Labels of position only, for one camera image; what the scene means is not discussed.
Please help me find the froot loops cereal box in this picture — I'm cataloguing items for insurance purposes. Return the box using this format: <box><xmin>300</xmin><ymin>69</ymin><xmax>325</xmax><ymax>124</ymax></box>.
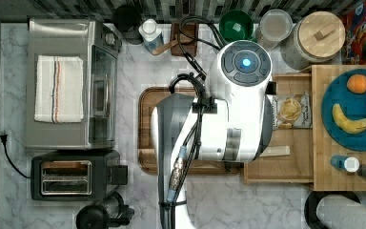
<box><xmin>343</xmin><ymin>0</ymin><xmax>366</xmax><ymax>65</ymax></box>

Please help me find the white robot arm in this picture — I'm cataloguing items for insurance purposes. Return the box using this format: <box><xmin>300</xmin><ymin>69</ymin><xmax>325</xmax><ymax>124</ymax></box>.
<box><xmin>151</xmin><ymin>40</ymin><xmax>275</xmax><ymax>229</ymax></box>

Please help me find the black two-slot toaster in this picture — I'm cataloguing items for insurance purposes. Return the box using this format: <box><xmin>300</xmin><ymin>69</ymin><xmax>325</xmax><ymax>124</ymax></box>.
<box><xmin>30</xmin><ymin>150</ymin><xmax>128</xmax><ymax>201</ymax></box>

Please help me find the wooden spoon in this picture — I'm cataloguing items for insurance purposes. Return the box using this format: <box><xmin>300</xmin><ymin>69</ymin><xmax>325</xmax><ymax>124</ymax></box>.
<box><xmin>152</xmin><ymin>37</ymin><xmax>193</xmax><ymax>56</ymax></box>

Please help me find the stainless steel toaster oven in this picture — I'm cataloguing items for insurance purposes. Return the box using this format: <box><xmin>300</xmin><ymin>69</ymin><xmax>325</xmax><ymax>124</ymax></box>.
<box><xmin>25</xmin><ymin>18</ymin><xmax>121</xmax><ymax>150</ymax></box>

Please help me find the black paper towel holder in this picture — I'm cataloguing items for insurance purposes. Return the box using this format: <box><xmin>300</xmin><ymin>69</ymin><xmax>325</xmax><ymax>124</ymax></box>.
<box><xmin>304</xmin><ymin>191</ymin><xmax>360</xmax><ymax>229</ymax></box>

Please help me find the snack chip bag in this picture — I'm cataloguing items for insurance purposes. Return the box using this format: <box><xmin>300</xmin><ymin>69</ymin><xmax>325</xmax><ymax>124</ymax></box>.
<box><xmin>270</xmin><ymin>92</ymin><xmax>313</xmax><ymax>130</ymax></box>

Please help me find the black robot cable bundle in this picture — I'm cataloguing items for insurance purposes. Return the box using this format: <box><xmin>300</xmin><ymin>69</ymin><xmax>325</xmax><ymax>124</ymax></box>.
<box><xmin>158</xmin><ymin>15</ymin><xmax>227</xmax><ymax>229</ymax></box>

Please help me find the blue plate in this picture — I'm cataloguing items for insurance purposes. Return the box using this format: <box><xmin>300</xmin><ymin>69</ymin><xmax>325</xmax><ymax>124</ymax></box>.
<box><xmin>321</xmin><ymin>69</ymin><xmax>366</xmax><ymax>151</ymax></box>

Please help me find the white capped bottle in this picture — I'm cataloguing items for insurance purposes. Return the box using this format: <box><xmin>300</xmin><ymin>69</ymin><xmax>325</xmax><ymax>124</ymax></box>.
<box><xmin>139</xmin><ymin>19</ymin><xmax>164</xmax><ymax>52</ymax></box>

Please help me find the brown utensil holder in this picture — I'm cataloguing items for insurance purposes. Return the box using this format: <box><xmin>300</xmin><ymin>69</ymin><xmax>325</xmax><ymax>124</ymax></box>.
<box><xmin>170</xmin><ymin>22</ymin><xmax>199</xmax><ymax>57</ymax></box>

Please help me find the glass jar of grains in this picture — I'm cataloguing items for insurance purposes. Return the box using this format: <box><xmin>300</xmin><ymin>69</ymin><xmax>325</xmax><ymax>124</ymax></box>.
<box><xmin>255</xmin><ymin>9</ymin><xmax>293</xmax><ymax>51</ymax></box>

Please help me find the yellow banana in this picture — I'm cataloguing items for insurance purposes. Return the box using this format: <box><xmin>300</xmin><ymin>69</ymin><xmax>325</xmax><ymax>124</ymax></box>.
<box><xmin>332</xmin><ymin>103</ymin><xmax>366</xmax><ymax>135</ymax></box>

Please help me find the black round container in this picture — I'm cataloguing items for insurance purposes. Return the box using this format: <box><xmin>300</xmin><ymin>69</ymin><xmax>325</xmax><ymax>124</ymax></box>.
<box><xmin>112</xmin><ymin>5</ymin><xmax>143</xmax><ymax>45</ymax></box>

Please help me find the glass jar wooden lid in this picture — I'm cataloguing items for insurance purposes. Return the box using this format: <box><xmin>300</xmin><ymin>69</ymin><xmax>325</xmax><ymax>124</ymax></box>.
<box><xmin>280</xmin><ymin>11</ymin><xmax>345</xmax><ymax>70</ymax></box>

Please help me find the white paper towel roll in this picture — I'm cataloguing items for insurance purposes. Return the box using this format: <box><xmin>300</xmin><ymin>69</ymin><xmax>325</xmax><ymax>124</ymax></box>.
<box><xmin>316</xmin><ymin>195</ymin><xmax>366</xmax><ymax>229</ymax></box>

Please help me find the glass french press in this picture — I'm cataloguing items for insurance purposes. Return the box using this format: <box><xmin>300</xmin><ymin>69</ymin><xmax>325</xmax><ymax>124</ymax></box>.
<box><xmin>75</xmin><ymin>191</ymin><xmax>134</xmax><ymax>229</ymax></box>

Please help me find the green mug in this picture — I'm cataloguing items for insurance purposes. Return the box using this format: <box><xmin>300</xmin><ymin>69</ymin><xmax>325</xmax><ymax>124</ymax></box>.
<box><xmin>219</xmin><ymin>10</ymin><xmax>256</xmax><ymax>42</ymax></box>

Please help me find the white striped folded towel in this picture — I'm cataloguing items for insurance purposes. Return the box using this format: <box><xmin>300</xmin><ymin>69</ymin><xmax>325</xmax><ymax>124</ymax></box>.
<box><xmin>34</xmin><ymin>55</ymin><xmax>84</xmax><ymax>123</ymax></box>

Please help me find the blue spice shaker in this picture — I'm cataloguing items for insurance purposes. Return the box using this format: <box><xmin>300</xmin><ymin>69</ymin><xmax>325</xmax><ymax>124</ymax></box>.
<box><xmin>331</xmin><ymin>155</ymin><xmax>360</xmax><ymax>173</ymax></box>

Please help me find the wooden serving tray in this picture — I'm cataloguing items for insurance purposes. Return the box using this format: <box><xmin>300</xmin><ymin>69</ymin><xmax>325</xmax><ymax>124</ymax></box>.
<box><xmin>137</xmin><ymin>87</ymin><xmax>243</xmax><ymax>176</ymax></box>

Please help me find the black power cord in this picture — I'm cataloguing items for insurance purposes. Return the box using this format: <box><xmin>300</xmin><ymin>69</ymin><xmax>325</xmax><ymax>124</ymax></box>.
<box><xmin>0</xmin><ymin>133</ymin><xmax>31</xmax><ymax>179</ymax></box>

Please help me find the orange fruit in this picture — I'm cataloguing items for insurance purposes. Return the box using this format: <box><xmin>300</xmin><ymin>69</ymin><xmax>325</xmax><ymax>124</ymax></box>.
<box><xmin>347</xmin><ymin>74</ymin><xmax>366</xmax><ymax>94</ymax></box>

